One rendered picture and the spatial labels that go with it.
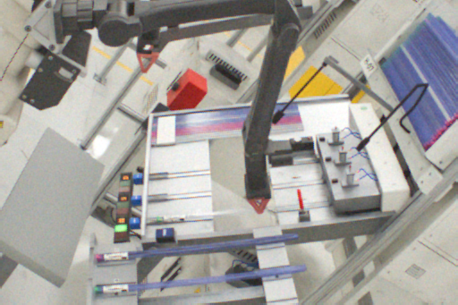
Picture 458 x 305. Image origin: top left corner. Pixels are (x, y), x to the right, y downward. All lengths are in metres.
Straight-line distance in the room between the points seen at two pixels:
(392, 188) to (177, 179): 0.66
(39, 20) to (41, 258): 0.65
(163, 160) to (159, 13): 0.83
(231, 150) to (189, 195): 1.42
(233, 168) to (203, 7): 2.10
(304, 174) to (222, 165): 1.44
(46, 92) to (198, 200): 0.60
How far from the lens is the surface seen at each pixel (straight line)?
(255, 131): 1.71
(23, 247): 1.79
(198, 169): 2.13
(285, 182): 2.04
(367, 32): 3.22
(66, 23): 1.47
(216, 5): 1.46
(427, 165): 1.85
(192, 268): 2.29
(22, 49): 1.72
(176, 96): 2.75
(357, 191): 1.90
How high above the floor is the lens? 1.78
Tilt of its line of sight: 23 degrees down
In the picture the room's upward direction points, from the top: 42 degrees clockwise
